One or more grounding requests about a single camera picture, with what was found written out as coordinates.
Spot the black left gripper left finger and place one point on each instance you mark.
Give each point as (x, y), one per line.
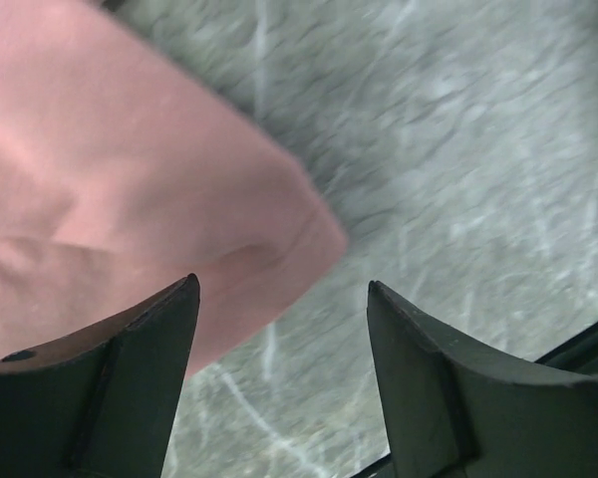
(99, 402)

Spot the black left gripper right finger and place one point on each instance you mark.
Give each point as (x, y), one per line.
(456, 407)

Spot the pink printed t-shirt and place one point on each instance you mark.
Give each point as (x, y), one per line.
(121, 174)

